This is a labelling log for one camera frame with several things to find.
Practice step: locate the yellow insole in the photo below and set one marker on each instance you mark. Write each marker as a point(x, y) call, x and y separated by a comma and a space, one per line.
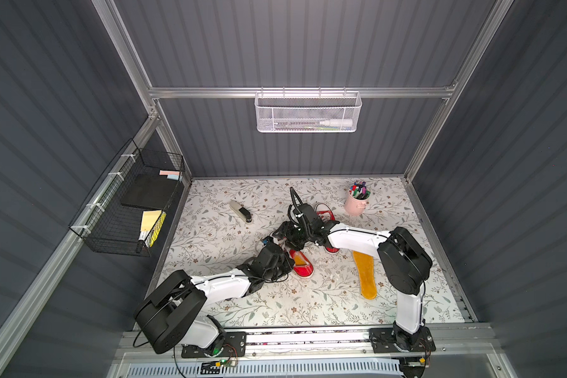
point(299, 259)
point(365, 267)

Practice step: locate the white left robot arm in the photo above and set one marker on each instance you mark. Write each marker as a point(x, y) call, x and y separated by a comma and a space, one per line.
point(174, 313)

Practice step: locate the pink pen cup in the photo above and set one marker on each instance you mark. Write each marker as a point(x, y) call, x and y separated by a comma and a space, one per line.
point(355, 205)

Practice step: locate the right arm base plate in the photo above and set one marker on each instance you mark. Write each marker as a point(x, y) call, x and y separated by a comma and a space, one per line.
point(394, 339)

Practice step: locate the black wire wall basket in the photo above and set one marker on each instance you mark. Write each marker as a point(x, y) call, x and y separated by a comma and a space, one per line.
point(127, 213)

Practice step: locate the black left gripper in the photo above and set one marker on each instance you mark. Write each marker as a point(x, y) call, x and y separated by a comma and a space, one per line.
point(278, 257)

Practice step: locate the red sneaker one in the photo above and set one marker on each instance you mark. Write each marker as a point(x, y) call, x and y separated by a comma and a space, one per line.
point(302, 271)
point(326, 214)

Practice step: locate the white marker in basket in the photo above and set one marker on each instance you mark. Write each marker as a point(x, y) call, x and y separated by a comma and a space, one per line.
point(337, 124)

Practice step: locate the yellow sticky note pad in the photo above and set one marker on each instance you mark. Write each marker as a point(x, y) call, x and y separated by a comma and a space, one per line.
point(150, 227)

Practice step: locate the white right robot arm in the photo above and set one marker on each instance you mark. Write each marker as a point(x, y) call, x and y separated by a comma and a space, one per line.
point(406, 264)

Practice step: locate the coloured markers in cup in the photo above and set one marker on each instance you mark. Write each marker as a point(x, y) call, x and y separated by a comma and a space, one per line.
point(360, 191)

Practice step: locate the white wire mesh basket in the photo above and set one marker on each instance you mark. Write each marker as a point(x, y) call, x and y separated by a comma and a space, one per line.
point(300, 111)

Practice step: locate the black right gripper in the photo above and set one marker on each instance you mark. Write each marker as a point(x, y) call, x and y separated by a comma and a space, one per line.
point(294, 235)

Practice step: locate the black notebook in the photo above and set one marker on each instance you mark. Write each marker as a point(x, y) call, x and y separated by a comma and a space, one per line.
point(149, 192)

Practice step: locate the beige and black stapler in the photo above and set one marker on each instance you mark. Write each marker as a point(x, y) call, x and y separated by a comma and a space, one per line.
point(241, 211)

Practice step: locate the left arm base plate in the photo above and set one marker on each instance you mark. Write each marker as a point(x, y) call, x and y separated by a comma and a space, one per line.
point(229, 345)

